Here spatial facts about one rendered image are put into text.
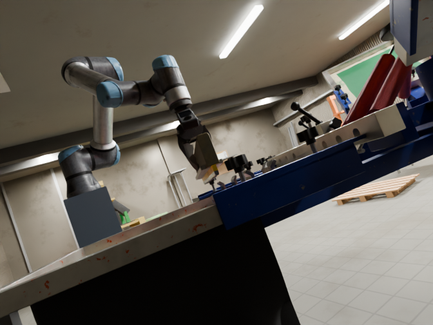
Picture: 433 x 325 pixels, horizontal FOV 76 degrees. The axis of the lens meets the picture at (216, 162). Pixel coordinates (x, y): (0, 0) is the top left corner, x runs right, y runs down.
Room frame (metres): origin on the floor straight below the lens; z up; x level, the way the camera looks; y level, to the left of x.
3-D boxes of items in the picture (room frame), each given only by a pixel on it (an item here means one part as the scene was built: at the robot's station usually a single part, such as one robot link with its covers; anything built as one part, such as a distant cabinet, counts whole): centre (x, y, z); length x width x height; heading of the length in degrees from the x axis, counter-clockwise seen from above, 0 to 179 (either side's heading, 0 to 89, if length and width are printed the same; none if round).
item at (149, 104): (0.90, 0.12, 1.39); 0.11 x 0.11 x 0.08; 42
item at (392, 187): (4.30, -2.07, 0.05); 1.07 x 0.73 x 0.10; 30
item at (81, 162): (1.29, 0.61, 1.37); 0.13 x 0.12 x 0.14; 132
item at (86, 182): (1.28, 0.62, 1.25); 0.15 x 0.15 x 0.10
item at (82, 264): (0.80, 0.16, 0.97); 0.79 x 0.58 x 0.04; 99
